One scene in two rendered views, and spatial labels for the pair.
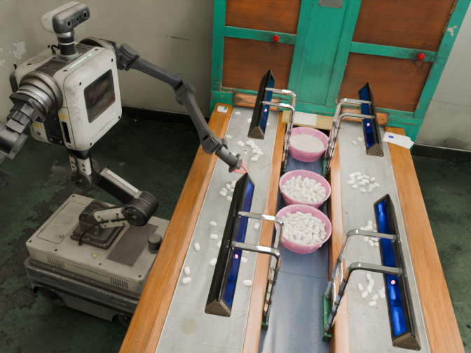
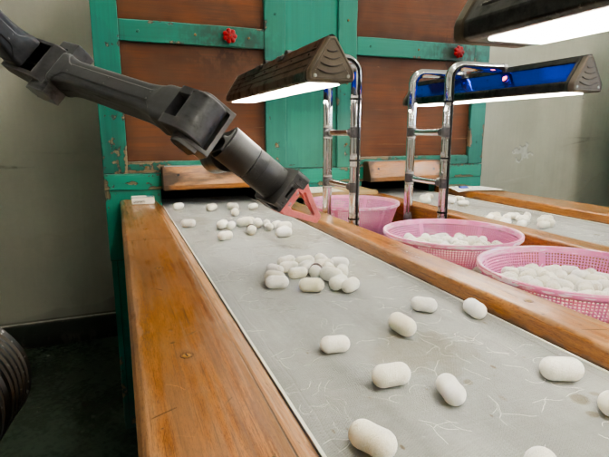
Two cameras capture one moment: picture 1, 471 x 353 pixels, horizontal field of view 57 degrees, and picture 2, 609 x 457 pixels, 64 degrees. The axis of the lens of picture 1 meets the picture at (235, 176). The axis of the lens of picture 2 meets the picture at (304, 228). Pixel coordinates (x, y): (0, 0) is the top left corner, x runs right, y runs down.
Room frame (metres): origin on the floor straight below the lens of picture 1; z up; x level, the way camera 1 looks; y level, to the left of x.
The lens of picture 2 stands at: (1.01, 0.32, 0.96)
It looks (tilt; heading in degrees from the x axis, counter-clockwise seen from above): 11 degrees down; 333
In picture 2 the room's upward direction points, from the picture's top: straight up
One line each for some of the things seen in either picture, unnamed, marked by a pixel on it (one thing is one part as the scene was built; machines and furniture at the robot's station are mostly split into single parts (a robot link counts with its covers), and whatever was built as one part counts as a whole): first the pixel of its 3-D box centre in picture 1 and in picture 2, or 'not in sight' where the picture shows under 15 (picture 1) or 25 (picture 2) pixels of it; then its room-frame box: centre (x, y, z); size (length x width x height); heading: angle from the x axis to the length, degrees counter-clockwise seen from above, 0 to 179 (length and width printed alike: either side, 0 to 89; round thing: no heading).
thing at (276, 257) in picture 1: (251, 270); not in sight; (1.04, -0.09, 0.90); 0.20 x 0.19 x 0.45; 174
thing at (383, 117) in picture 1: (364, 115); (403, 170); (2.39, -0.77, 0.83); 0.30 x 0.06 x 0.07; 84
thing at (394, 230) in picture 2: (303, 192); (449, 253); (1.72, -0.36, 0.72); 0.27 x 0.27 x 0.10
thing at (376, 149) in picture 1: (371, 115); (481, 86); (1.96, -0.67, 1.08); 0.62 x 0.08 x 0.07; 174
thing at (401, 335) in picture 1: (395, 260); not in sight; (0.99, -0.57, 1.08); 0.62 x 0.08 x 0.07; 174
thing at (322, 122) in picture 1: (308, 120); (321, 191); (2.37, -0.43, 0.77); 0.33 x 0.15 x 0.01; 84
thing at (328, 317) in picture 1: (359, 288); not in sight; (1.00, -0.49, 0.90); 0.20 x 0.19 x 0.45; 174
